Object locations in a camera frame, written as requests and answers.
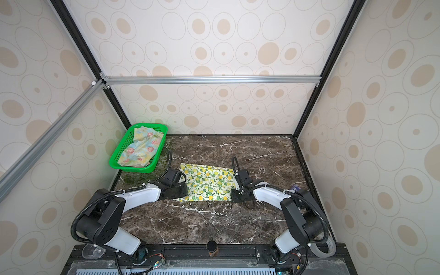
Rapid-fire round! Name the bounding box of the lemon print green skirt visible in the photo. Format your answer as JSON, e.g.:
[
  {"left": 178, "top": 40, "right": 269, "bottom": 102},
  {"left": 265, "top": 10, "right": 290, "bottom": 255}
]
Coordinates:
[{"left": 175, "top": 163, "right": 237, "bottom": 202}]

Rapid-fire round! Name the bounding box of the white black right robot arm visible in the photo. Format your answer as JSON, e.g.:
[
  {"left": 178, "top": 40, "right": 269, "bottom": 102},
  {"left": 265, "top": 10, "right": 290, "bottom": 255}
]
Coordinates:
[{"left": 231, "top": 157, "right": 336, "bottom": 259}]

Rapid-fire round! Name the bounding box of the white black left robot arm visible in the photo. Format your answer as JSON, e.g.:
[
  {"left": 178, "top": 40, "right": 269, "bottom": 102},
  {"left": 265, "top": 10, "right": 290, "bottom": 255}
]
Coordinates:
[{"left": 70, "top": 151, "right": 188, "bottom": 264}]

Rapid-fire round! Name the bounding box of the floral pastel skirt in basket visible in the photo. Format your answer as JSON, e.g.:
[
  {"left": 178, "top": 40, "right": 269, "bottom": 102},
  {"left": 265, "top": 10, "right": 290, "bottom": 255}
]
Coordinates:
[{"left": 118, "top": 126, "right": 164, "bottom": 168}]

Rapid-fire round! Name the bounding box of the brown cylindrical knob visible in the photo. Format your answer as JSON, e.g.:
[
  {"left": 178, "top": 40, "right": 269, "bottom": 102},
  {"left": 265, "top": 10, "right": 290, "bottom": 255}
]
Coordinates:
[{"left": 206, "top": 240, "right": 219, "bottom": 258}]

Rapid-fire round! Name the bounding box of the green plastic basket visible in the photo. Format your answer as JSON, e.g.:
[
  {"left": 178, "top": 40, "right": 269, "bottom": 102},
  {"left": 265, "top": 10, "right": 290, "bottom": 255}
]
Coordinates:
[{"left": 109, "top": 123, "right": 168, "bottom": 173}]

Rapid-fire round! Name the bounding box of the clear plastic cup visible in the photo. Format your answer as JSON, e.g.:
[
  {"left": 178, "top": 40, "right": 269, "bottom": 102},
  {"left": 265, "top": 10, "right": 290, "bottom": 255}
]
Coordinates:
[{"left": 81, "top": 244, "right": 106, "bottom": 260}]

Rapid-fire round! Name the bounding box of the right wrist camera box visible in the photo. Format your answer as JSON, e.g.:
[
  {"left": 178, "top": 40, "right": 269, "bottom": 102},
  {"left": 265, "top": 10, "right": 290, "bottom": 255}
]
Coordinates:
[{"left": 234, "top": 169, "right": 253, "bottom": 190}]

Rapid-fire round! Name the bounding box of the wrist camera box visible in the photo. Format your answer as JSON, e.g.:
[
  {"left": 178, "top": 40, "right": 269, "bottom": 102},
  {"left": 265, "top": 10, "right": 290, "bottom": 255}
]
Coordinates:
[
  {"left": 234, "top": 169, "right": 253, "bottom": 190},
  {"left": 160, "top": 168, "right": 187, "bottom": 187}
]

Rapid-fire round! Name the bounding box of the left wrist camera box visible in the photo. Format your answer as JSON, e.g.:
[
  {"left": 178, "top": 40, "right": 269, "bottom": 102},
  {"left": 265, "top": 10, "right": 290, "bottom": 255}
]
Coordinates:
[{"left": 160, "top": 168, "right": 187, "bottom": 187}]

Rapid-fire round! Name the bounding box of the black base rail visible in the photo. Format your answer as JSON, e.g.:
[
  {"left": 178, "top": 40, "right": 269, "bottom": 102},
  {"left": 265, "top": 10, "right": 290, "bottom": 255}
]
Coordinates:
[{"left": 62, "top": 244, "right": 357, "bottom": 275}]

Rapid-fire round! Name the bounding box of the silver aluminium rail back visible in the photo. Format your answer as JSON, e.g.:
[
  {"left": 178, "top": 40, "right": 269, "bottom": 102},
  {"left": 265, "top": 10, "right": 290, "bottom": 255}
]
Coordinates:
[{"left": 103, "top": 75, "right": 322, "bottom": 85}]

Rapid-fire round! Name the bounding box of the silver aluminium rail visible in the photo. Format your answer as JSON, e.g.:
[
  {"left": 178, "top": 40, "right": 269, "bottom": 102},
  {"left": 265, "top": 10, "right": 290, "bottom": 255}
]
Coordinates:
[
  {"left": 1, "top": 80, "right": 104, "bottom": 201},
  {"left": 103, "top": 75, "right": 322, "bottom": 85}
]

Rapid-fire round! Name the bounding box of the silver aluminium rail left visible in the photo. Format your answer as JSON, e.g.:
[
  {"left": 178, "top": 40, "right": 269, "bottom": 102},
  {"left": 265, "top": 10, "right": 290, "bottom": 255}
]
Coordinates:
[{"left": 1, "top": 80, "right": 104, "bottom": 201}]

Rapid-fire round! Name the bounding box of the black corner frame post left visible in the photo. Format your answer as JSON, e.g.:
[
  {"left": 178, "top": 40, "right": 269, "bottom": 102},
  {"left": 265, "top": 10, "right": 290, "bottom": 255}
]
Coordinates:
[{"left": 50, "top": 0, "right": 132, "bottom": 129}]

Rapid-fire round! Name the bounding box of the black corner frame post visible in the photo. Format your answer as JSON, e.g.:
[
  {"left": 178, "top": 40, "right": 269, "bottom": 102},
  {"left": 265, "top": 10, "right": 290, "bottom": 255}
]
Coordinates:
[
  {"left": 50, "top": 0, "right": 132, "bottom": 129},
  {"left": 293, "top": 0, "right": 366, "bottom": 139}
]

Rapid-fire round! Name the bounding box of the black corner frame post right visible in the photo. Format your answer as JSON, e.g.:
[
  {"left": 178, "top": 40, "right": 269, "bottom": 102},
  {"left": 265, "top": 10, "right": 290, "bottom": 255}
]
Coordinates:
[{"left": 293, "top": 0, "right": 366, "bottom": 139}]

